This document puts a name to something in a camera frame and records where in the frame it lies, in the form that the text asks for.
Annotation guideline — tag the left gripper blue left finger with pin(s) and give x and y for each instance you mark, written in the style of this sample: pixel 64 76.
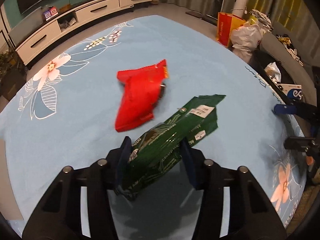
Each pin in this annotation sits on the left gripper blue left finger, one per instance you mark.
pixel 123 158

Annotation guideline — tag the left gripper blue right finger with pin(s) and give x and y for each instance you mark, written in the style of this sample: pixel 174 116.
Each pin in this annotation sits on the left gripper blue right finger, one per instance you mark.
pixel 189 156

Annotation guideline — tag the white medicine box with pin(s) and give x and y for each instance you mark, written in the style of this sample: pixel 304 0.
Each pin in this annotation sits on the white medicine box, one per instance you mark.
pixel 292 91

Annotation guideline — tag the green foil snack bag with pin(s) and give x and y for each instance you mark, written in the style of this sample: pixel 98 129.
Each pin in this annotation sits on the green foil snack bag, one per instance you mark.
pixel 157 151

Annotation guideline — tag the red snack wrapper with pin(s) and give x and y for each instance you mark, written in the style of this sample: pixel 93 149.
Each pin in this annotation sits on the red snack wrapper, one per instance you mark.
pixel 142 90

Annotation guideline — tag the white plastic bag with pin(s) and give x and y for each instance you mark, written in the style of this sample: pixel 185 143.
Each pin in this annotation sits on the white plastic bag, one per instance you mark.
pixel 273 72

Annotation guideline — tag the black trash bin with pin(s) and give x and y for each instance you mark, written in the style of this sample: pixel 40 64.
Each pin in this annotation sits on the black trash bin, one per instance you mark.
pixel 256 64

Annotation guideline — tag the grey sofa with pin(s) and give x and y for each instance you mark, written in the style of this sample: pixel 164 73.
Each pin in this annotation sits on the grey sofa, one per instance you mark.
pixel 300 72

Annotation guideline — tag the blue floral tablecloth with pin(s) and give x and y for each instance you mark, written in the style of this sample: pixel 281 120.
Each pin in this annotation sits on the blue floral tablecloth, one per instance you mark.
pixel 62 147

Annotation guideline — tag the white plastic sack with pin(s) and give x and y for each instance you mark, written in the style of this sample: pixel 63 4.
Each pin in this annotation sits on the white plastic sack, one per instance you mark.
pixel 245 40

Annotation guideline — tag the red yellow shopping bag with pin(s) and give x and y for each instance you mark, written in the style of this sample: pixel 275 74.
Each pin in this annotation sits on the red yellow shopping bag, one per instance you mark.
pixel 226 23

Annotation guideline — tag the white paper roll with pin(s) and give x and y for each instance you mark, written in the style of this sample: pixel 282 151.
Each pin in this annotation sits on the white paper roll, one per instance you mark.
pixel 239 8

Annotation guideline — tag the leafy plant near door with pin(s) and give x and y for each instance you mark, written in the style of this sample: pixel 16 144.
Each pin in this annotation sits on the leafy plant near door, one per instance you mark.
pixel 13 74

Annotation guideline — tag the white tv cabinet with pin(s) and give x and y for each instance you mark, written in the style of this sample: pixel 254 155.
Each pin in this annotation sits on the white tv cabinet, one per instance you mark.
pixel 66 22

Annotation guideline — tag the upright vacuum cleaner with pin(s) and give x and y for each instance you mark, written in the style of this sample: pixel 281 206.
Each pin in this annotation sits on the upright vacuum cleaner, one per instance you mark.
pixel 212 18

